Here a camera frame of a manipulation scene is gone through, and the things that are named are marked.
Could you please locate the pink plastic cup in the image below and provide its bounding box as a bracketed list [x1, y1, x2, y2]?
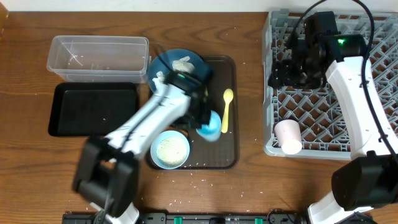
[274, 119, 302, 155]

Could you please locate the black plastic tray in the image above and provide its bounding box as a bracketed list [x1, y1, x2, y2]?
[48, 82, 139, 137]

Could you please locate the white rice pile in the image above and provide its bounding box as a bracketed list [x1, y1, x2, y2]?
[157, 137, 187, 167]

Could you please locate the orange carrot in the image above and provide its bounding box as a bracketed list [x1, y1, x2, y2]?
[167, 126, 189, 138]

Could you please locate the crumpled white tissue ball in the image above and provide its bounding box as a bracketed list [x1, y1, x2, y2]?
[172, 56, 195, 73]

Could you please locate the dark blue plate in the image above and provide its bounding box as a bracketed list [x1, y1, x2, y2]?
[147, 49, 212, 93]

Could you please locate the yellow plastic spoon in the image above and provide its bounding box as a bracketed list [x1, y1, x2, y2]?
[221, 88, 234, 133]

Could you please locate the clear plastic bin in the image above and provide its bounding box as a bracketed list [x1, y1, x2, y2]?
[47, 35, 150, 83]

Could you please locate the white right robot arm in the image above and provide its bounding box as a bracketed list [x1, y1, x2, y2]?
[262, 9, 397, 223]

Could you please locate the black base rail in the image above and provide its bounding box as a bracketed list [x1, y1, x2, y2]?
[61, 206, 310, 224]

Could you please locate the blue plastic cup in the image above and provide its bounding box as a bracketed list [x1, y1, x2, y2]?
[196, 110, 221, 142]

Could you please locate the white tissue long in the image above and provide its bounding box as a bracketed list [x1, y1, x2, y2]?
[152, 71, 165, 89]

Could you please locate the grey dishwasher rack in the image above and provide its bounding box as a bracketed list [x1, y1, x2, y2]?
[262, 9, 397, 160]

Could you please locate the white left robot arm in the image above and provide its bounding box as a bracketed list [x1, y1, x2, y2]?
[72, 71, 212, 223]

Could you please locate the brown serving tray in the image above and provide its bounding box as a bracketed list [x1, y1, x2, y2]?
[178, 55, 239, 170]

